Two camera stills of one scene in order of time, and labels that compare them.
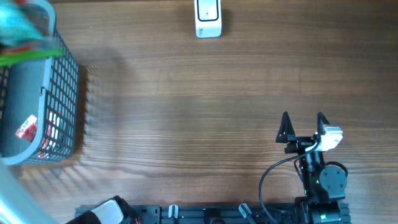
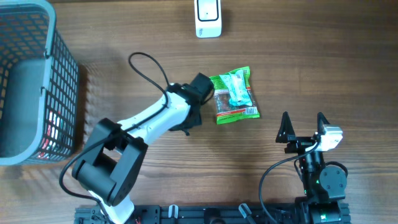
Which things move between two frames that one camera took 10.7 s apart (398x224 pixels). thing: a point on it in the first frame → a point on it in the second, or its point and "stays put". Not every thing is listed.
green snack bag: [13, 58] → [227, 112]
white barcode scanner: [208, 18] stays put
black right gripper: [298, 143] stays put
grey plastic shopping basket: [39, 102] stays put
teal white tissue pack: [29, 23] → [239, 94]
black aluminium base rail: [210, 214] stays put
